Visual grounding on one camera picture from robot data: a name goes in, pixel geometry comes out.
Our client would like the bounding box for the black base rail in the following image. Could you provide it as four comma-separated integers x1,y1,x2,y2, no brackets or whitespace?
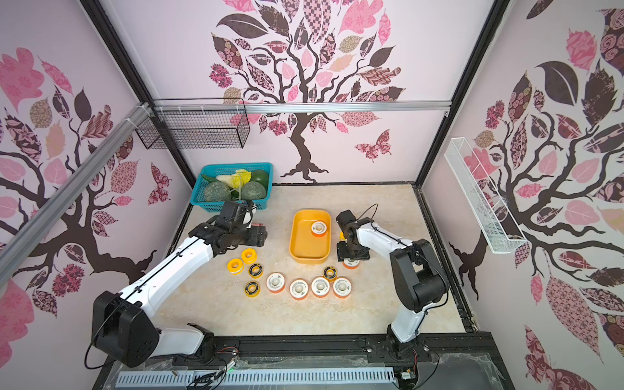
95,332,514,389

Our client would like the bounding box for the black yellow tape roll middle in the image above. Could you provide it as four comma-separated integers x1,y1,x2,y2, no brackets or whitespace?
249,263,263,279

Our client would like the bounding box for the white cable duct strip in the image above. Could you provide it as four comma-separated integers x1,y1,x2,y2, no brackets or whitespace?
114,367,397,389

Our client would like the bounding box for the teal plastic basket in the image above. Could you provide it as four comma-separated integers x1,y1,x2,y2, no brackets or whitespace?
190,162,273,213

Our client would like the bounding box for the green round melon left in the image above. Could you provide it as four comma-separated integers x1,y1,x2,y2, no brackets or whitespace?
202,180,232,202

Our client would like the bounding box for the black wire wall basket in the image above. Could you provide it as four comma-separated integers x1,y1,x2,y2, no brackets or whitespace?
136,97,250,150

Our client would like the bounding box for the green round melon right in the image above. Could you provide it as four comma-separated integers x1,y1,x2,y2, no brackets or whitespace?
240,180,267,201

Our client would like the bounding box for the black yellow tape roll right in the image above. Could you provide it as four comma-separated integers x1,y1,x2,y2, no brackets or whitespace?
323,266,337,281

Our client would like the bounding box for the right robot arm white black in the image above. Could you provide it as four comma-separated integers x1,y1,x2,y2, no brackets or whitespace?
336,210,449,354

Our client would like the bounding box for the yellow plastic storage box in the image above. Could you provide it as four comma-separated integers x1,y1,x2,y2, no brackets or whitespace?
289,209,332,265

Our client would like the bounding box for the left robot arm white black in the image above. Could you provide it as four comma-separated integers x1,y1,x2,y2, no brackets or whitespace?
89,200,267,367

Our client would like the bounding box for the dark green avocado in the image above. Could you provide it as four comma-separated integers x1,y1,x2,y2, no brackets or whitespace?
250,169,270,190

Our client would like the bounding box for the yellow tape roll upper left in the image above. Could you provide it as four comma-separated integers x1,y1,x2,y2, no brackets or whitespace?
240,248,258,265

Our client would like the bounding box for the black yellow tape roll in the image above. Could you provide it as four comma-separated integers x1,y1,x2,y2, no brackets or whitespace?
323,266,337,281
249,263,263,279
245,280,260,297

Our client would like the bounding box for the yellow tape roll far left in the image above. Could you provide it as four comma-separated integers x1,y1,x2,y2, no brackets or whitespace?
227,258,245,275

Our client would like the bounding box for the black yellow tape roll lower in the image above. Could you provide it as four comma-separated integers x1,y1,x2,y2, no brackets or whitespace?
245,280,260,297

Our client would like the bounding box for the orange white tape roll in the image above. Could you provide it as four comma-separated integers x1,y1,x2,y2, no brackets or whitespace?
310,220,328,237
310,276,331,298
289,279,309,301
332,277,353,299
266,272,285,293
343,259,360,270

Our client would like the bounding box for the green round melon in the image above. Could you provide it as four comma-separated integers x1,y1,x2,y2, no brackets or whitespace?
202,180,232,202
240,180,267,201

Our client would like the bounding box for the yellow white cabbage toy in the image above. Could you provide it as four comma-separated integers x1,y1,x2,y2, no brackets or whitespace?
216,169,252,190

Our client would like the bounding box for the white wire wall shelf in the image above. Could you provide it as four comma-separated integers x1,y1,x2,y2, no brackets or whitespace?
444,137,528,254

